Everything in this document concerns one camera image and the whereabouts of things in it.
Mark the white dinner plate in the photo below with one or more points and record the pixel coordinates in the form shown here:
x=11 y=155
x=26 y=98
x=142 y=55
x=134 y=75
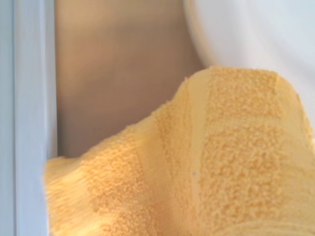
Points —
x=246 y=29

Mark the yellow terry towel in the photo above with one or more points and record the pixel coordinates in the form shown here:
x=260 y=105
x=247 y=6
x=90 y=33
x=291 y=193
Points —
x=197 y=159

